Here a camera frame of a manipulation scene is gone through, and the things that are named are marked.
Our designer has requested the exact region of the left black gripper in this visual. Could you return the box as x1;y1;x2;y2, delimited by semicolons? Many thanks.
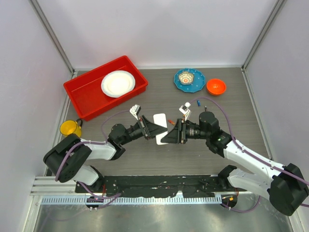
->
120;116;167;145

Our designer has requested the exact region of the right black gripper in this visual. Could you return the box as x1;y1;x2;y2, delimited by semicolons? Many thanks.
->
161;118;210;144

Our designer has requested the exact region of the white remote control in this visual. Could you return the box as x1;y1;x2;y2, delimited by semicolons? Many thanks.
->
153;113;169;145

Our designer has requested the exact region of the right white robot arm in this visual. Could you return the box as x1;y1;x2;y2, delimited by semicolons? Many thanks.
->
161;112;309;216

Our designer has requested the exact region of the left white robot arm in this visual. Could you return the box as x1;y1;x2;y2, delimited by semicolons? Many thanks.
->
43;116;167;193

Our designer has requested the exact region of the white paper plate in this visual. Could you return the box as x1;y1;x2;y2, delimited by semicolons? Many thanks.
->
101;70;136;98

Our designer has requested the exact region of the small patterned flower bowl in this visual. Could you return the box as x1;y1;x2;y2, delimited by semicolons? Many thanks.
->
178;71;195;85

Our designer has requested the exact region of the blue ceramic plate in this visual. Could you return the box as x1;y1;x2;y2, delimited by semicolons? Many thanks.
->
174;68;206;93

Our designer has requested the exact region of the orange plastic bowl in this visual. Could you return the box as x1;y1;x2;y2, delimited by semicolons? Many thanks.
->
206;79;226;96

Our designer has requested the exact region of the red plastic bin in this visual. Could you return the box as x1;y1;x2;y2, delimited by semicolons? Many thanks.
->
63;56;148;121

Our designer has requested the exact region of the yellow plastic mug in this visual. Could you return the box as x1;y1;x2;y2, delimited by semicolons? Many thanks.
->
59;118;83;137

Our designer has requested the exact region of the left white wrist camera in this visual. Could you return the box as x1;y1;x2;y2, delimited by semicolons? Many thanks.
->
129;104;141;120

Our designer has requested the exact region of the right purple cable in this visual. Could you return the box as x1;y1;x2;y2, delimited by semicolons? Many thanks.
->
190;97;309;212

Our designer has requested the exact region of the purple cable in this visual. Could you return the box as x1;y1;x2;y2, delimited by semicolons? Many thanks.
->
55;110;133;209
190;97;309;212

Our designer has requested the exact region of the white slotted cable duct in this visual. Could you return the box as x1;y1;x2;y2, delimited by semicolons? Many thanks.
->
41;194;222;205

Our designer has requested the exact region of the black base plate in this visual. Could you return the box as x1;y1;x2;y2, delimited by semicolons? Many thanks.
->
87;175;236;198

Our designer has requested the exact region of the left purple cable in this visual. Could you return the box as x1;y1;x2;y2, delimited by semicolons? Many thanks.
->
55;110;133;209

